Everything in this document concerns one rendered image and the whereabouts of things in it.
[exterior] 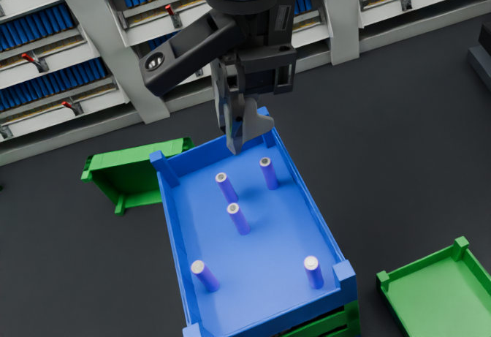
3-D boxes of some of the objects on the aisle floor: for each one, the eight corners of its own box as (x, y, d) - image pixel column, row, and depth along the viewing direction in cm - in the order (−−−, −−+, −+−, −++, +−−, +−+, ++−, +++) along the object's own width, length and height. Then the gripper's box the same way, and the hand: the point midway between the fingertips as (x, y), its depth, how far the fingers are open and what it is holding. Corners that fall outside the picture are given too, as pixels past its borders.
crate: (122, 194, 123) (87, 155, 108) (212, 179, 117) (189, 136, 102) (118, 216, 118) (80, 178, 102) (212, 202, 112) (187, 159, 97)
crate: (375, 287, 87) (375, 273, 81) (457, 251, 87) (463, 235, 81) (467, 447, 67) (476, 444, 61) (573, 399, 67) (593, 392, 61)
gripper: (313, 3, 35) (291, 163, 50) (271, -42, 42) (263, 110, 58) (220, 16, 33) (227, 178, 49) (193, -33, 40) (207, 121, 56)
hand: (226, 138), depth 51 cm, fingers open, 3 cm apart
